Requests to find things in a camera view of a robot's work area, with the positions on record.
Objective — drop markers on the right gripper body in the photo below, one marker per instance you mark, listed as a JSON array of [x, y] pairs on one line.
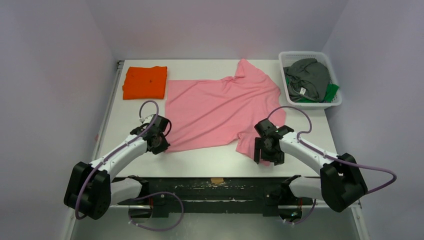
[[269, 156]]

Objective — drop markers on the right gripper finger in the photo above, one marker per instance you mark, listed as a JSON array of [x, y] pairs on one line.
[[257, 150], [277, 158]]

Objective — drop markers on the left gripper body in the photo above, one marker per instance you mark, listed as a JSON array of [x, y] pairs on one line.
[[155, 150]]

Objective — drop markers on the pink t shirt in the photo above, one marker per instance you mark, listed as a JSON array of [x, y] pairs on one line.
[[208, 113]]

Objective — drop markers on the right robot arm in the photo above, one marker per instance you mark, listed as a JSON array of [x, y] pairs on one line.
[[340, 182]]

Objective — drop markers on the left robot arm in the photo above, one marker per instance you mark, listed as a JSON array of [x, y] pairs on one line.
[[92, 188]]

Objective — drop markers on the brown tape piece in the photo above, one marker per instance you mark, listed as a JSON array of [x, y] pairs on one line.
[[217, 180]]

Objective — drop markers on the folded orange t shirt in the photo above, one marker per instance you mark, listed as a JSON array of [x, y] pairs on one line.
[[145, 83]]

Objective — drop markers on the grey t shirt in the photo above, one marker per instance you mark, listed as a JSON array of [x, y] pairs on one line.
[[308, 69]]

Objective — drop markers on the green t shirt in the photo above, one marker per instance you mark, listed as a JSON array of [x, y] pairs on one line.
[[305, 91]]

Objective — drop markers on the white plastic basket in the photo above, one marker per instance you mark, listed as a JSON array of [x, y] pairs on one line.
[[287, 58]]

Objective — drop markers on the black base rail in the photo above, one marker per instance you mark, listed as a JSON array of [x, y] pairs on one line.
[[240, 195]]

